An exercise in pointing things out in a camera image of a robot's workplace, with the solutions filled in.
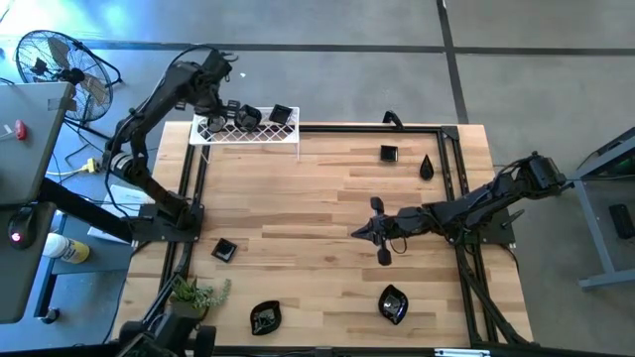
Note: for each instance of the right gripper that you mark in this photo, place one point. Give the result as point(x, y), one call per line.
point(404, 224)

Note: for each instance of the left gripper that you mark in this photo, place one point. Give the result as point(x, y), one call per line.
point(208, 99)

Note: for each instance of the black teardrop mini plate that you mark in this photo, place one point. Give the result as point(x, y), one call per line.
point(426, 169)
point(216, 125)

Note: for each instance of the black leaf-shaped mini plate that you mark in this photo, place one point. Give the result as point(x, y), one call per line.
point(265, 317)
point(246, 117)
point(393, 305)

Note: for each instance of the black square mini plate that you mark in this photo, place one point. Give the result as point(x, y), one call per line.
point(280, 114)
point(389, 153)
point(224, 250)

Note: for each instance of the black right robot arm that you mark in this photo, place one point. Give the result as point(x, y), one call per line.
point(486, 201)

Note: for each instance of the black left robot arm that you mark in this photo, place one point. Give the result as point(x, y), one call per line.
point(159, 99)

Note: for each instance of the white paper sheet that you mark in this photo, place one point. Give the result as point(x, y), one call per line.
point(124, 198)

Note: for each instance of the yellow power plug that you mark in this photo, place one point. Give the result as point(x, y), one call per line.
point(91, 166)

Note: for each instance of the black floor fan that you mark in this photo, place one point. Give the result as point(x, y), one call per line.
point(74, 77)

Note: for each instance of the black base lever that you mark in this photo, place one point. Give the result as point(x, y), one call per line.
point(512, 218)

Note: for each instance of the black diagonal beam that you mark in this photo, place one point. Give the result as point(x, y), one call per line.
point(89, 210)

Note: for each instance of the grey desk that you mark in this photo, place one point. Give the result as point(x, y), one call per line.
point(30, 149)

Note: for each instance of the green succulent plant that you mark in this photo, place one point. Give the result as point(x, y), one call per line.
point(196, 297)

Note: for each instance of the small red object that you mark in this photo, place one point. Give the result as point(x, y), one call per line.
point(20, 130)

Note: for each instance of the blue grey desk base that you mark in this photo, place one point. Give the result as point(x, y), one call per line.
point(89, 258)

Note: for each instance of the white bottle yellow label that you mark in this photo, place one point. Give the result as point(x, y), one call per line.
point(59, 246)

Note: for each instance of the black computer mouse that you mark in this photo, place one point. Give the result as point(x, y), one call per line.
point(22, 223)

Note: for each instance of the black bulky equipment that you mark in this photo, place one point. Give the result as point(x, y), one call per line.
point(168, 337)

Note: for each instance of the black flat device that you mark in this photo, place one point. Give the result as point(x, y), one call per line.
point(621, 220)

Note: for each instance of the black caster wheel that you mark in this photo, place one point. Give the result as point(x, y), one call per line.
point(49, 315)

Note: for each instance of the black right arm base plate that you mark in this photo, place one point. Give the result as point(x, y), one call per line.
point(496, 238)

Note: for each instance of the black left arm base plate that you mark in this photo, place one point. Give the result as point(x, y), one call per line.
point(149, 232)

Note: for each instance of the silver metal bracket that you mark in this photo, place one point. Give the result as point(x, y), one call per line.
point(461, 352)

